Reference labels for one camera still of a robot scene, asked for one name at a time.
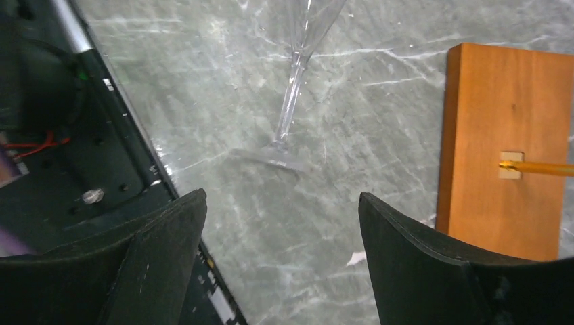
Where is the gold wire glass rack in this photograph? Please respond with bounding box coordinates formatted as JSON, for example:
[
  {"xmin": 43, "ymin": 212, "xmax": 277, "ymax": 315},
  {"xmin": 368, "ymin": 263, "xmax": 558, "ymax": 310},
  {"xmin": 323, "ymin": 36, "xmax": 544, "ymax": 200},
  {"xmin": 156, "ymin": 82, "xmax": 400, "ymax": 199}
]
[{"xmin": 435, "ymin": 43, "xmax": 573, "ymax": 261}]

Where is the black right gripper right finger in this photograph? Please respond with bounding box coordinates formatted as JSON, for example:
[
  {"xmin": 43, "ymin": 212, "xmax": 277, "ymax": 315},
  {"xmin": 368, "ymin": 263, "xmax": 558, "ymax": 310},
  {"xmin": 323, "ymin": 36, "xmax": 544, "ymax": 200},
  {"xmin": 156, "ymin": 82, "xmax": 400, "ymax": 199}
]
[{"xmin": 358, "ymin": 192, "xmax": 573, "ymax": 324}]

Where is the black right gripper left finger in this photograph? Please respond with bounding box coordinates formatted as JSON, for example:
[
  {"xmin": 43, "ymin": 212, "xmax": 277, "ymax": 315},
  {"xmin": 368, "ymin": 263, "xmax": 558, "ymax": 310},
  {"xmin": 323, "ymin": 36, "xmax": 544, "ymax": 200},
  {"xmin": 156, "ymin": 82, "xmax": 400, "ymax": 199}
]
[{"xmin": 1, "ymin": 188, "xmax": 207, "ymax": 324}]

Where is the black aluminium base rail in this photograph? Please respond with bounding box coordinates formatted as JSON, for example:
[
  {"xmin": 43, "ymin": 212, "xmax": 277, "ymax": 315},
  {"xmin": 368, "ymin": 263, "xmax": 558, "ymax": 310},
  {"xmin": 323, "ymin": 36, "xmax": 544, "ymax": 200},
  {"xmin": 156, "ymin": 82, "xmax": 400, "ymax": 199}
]
[{"xmin": 1, "ymin": 1, "xmax": 246, "ymax": 324}]

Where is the clear pink tinted glass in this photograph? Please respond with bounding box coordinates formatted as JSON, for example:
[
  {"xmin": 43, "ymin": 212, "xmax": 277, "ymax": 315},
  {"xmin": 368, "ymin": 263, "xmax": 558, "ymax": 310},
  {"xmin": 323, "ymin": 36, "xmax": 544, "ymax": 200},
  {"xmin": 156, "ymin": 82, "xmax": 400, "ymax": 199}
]
[{"xmin": 233, "ymin": 0, "xmax": 346, "ymax": 173}]

